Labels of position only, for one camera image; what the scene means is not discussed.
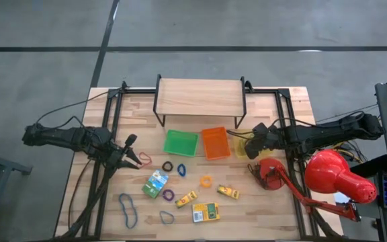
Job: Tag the red desk lamp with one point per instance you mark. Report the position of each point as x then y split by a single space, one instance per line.
328 171

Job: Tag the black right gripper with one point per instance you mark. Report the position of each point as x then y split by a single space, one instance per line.
264 139

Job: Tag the wooden desk shelf riser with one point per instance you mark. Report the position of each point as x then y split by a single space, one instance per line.
198 97

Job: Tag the small yellow crayon pack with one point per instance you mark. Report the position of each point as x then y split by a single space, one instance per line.
186 199
228 192

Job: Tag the green plastic basket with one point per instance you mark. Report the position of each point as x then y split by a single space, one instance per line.
181 143

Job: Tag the yellow plastic basket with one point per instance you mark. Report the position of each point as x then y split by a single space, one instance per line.
238 151

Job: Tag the black metal rig frame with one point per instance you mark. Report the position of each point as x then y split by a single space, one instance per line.
139 90

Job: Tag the large yellow crayon box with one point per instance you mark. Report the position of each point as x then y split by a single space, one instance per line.
206 212

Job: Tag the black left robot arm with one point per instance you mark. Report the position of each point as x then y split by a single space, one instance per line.
62 136

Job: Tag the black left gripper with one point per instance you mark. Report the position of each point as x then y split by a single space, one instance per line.
116 156

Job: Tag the blue-grey rubber band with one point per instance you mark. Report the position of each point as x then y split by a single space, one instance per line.
161 216

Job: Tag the red rubber band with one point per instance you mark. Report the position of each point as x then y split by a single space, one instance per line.
150 160

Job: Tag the green blue crayon box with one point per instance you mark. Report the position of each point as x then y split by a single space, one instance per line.
155 184

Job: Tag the large blue rubber band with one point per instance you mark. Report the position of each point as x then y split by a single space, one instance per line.
120 201

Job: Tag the orange plastic basket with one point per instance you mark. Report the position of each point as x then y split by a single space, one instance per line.
216 144

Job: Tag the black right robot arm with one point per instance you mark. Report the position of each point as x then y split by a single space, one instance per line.
328 132

